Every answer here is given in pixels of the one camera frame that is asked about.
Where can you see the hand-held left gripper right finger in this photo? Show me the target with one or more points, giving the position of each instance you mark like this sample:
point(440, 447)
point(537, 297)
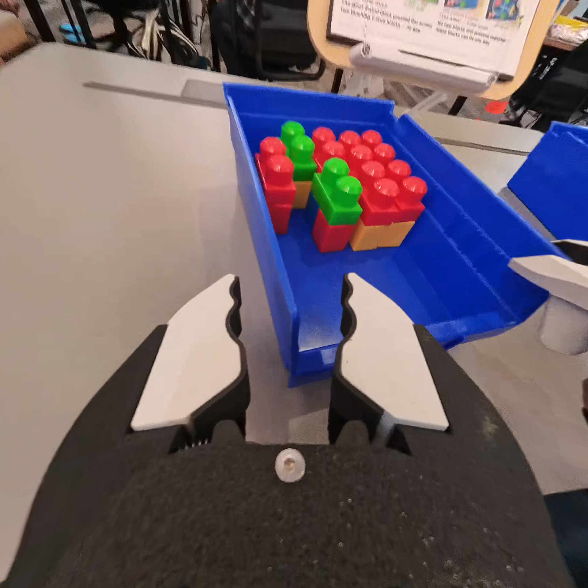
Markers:
point(390, 367)

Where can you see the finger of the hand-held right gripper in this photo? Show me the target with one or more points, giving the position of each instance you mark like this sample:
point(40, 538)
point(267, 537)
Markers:
point(576, 250)
point(560, 278)

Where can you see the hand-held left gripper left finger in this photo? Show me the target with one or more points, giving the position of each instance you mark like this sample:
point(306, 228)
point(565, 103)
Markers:
point(193, 367)

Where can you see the blue plastic bin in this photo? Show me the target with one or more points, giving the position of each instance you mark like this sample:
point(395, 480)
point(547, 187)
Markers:
point(459, 266)
point(551, 183)

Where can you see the green toy block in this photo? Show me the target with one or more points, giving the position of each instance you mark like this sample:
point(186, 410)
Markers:
point(337, 202)

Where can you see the green two-stud block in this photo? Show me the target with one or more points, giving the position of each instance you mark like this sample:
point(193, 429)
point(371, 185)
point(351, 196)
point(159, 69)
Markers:
point(301, 156)

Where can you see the grey desk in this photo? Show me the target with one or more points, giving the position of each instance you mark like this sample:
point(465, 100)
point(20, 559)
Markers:
point(115, 229)

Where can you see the person's dark trousers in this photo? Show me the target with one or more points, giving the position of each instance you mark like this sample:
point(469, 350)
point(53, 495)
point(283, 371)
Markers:
point(569, 542)

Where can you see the printed instruction sheet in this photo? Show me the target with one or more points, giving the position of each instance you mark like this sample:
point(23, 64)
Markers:
point(436, 36)

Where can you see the white instruction stand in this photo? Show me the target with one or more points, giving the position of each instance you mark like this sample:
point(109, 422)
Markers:
point(321, 46)

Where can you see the black white striped bag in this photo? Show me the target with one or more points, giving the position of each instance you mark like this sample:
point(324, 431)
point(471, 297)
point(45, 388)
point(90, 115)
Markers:
point(160, 32)

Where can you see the black office chair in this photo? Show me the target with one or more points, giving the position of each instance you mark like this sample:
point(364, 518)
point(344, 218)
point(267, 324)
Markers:
point(266, 36)

